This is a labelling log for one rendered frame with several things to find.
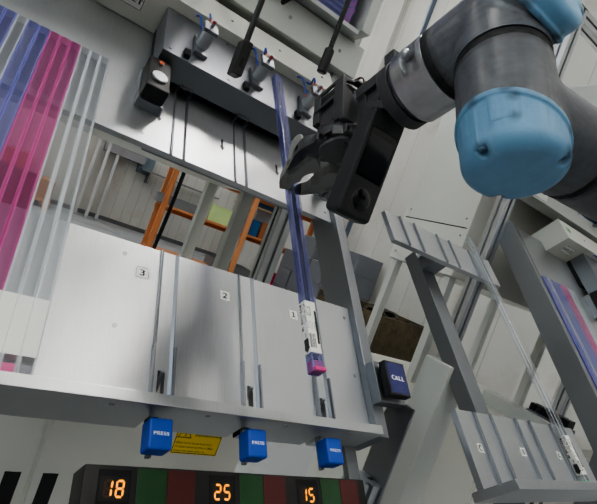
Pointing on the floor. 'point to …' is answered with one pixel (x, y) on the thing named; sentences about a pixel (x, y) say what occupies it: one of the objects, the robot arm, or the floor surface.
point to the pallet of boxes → (365, 274)
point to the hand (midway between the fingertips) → (292, 190)
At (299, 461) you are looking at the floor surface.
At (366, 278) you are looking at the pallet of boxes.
